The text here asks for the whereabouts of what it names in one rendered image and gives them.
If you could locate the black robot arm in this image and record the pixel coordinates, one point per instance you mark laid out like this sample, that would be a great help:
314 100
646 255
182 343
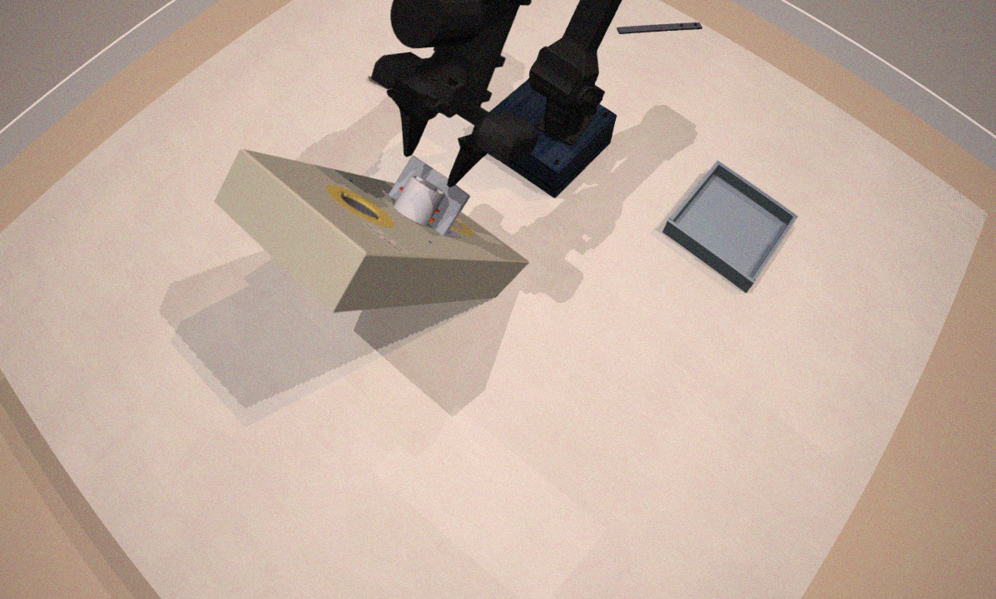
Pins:
564 72

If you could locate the grey cylinder with two slots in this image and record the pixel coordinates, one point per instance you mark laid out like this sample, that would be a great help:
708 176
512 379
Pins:
418 200

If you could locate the dark grey flat bar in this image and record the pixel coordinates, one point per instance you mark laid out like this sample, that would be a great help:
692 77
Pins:
660 27

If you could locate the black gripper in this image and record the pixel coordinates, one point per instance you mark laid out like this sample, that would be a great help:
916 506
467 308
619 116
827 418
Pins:
504 136

